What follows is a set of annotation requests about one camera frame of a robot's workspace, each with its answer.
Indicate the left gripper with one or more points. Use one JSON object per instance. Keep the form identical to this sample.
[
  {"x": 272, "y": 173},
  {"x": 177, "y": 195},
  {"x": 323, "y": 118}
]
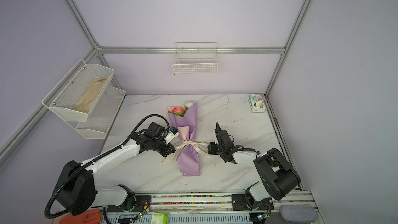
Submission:
[{"x": 167, "y": 151}]

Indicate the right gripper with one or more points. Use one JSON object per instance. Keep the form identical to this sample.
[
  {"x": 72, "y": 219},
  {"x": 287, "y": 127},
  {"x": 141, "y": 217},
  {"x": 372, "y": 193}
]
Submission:
[{"x": 211, "y": 148}]

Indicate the cream printed ribbon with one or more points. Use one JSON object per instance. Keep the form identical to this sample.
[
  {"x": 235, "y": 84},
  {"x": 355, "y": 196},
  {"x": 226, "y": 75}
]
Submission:
[{"x": 199, "y": 147}]

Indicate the pink purple wrapping paper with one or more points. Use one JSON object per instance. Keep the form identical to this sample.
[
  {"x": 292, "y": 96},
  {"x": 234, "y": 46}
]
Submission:
[{"x": 184, "y": 118}]

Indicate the white blue fake rose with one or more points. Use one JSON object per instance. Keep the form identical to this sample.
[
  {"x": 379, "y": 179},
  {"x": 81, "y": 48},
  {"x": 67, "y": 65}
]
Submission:
[{"x": 189, "y": 104}]

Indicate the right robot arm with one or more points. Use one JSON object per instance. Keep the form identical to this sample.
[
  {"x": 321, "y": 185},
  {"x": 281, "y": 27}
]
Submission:
[{"x": 278, "y": 177}]

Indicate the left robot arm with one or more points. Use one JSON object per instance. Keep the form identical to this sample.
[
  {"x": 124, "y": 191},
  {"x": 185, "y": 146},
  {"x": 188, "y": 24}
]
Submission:
[{"x": 77, "y": 191}]

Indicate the tissue pack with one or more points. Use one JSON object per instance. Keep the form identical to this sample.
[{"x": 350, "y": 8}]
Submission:
[{"x": 257, "y": 103}]

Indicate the lower white mesh shelf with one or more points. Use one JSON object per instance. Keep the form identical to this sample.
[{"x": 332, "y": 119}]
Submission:
[{"x": 103, "y": 115}]

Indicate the white mesh shelf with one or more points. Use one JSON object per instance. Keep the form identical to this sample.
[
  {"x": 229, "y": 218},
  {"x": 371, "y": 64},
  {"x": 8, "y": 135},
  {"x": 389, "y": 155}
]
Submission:
[
  {"x": 65, "y": 94},
  {"x": 103, "y": 115}
]

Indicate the beige cloth in shelf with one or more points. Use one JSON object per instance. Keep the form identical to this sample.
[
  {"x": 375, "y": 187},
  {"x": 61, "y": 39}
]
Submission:
[{"x": 86, "y": 101}]

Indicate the upper white mesh shelf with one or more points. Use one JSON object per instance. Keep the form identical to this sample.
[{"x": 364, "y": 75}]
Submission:
[{"x": 65, "y": 94}]

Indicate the green label box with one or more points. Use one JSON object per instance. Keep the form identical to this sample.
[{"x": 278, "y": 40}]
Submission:
[{"x": 159, "y": 218}]

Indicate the orange rubber glove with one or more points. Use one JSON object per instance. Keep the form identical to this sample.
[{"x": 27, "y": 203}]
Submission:
[{"x": 88, "y": 217}]

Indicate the grey sponge pad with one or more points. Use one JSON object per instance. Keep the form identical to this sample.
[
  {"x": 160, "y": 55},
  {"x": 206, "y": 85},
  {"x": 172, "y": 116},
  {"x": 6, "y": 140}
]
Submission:
[{"x": 298, "y": 213}]

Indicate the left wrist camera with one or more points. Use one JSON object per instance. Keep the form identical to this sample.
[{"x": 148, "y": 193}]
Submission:
[{"x": 172, "y": 133}]

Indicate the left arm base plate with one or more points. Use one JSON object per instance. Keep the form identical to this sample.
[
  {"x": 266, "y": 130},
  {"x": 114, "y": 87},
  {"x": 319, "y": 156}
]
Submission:
[{"x": 134, "y": 204}]

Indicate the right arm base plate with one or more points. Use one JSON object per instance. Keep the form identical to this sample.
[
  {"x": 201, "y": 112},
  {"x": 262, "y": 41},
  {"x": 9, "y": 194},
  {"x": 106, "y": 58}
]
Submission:
[{"x": 244, "y": 202}]

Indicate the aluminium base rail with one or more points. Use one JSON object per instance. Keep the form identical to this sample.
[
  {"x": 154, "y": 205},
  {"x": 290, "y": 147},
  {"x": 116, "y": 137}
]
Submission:
[{"x": 208, "y": 208}]

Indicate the white wire wall basket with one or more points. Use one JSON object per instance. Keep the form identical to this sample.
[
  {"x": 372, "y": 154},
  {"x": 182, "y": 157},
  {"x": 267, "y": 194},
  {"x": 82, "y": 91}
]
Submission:
[{"x": 195, "y": 58}]

